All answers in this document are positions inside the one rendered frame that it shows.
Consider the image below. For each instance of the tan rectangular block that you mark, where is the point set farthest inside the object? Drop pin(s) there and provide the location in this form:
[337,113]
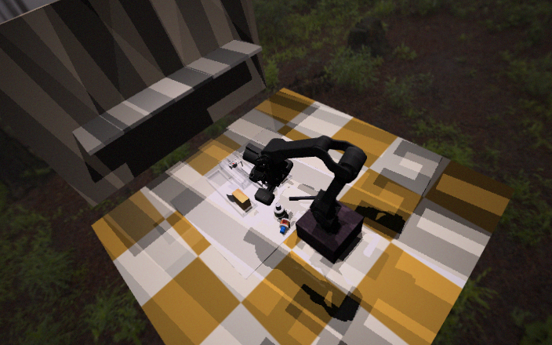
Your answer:
[241,199]

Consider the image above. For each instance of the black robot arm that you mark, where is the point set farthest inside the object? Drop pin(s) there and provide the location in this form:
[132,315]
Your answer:
[324,207]

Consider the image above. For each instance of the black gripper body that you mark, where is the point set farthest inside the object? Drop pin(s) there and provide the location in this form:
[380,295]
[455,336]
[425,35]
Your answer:
[266,196]

